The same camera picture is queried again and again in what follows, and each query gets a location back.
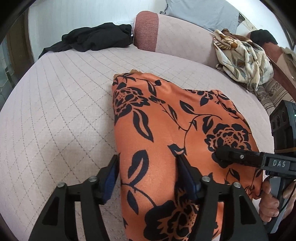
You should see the orange black floral garment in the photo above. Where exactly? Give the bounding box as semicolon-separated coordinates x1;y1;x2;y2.
112;70;262;240

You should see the person's right hand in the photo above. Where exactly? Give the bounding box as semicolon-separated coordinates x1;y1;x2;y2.
258;177;296;224

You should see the striped beige cushion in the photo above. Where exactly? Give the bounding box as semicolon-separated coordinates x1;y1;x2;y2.
255;79;295;115

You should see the cream floral patterned cloth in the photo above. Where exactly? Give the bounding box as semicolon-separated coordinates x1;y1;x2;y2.
213;30;274;92

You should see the pink quilted bed cover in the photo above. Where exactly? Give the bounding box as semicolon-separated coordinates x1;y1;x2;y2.
1;46;274;240

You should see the person lying on bed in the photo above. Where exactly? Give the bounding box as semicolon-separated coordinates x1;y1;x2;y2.
247;29;295;100

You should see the grey blue pillow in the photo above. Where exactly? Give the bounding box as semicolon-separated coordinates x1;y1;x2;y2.
160;0;245;33

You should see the pink quilted bolster pillow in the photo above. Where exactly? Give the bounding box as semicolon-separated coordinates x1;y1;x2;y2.
133;11;219;70

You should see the brown wooden glass door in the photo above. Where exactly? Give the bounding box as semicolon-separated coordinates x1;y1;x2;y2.
1;11;34;107

